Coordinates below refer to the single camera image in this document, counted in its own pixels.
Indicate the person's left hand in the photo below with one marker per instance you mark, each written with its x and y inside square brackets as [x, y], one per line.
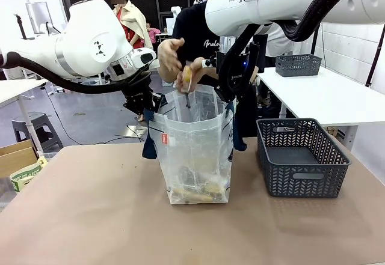
[197, 66]

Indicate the white long table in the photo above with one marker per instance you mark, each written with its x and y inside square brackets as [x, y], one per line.
[316, 96]

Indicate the person in black t-shirt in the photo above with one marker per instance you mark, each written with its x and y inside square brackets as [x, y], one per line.
[192, 24]

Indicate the large grey plastic basket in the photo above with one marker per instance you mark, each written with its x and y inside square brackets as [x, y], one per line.
[300, 176]

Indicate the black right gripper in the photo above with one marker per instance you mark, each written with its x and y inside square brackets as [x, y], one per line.
[237, 72]

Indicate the black tripod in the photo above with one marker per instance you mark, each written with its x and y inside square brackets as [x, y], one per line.
[22, 27]

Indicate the brown cardboard box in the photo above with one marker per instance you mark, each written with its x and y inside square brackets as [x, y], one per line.
[15, 160]

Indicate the slim black item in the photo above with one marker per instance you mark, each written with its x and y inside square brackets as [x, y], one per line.
[188, 101]

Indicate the white desk with leg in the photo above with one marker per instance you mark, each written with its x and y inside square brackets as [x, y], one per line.
[15, 90]

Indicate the person's right hand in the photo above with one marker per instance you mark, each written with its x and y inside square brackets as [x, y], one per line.
[168, 54]

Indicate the person's right forearm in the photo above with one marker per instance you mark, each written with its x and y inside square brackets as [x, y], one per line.
[165, 75]

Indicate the long tan bread packet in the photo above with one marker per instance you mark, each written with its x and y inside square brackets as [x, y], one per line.
[195, 197]

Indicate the short tan bread packet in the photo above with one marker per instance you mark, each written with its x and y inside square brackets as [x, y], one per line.
[216, 190]

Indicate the person's left forearm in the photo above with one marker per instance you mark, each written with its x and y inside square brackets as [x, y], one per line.
[210, 72]

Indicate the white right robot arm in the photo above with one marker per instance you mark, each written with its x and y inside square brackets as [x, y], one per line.
[270, 3]

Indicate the person in red and beige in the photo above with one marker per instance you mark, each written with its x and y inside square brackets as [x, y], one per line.
[132, 21]

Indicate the black stand pole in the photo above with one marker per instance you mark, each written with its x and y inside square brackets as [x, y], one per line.
[374, 57]

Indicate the small grey plastic basket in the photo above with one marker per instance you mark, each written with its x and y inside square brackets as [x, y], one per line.
[297, 65]

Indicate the grey plastic step stool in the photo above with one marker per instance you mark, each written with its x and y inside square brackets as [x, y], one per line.
[39, 119]

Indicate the green and white packet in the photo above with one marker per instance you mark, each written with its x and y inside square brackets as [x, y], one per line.
[27, 176]

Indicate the person in pink top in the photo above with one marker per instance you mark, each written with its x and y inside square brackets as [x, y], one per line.
[153, 33]

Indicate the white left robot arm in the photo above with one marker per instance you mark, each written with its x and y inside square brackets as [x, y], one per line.
[87, 36]

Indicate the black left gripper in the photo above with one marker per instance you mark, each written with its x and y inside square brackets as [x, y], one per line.
[139, 96]

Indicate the white wristband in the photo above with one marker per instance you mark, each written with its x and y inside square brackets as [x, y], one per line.
[205, 63]

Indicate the person in white shirt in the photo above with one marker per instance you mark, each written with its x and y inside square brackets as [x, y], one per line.
[282, 42]

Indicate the yellow snack packet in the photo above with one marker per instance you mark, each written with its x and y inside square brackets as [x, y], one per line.
[187, 74]

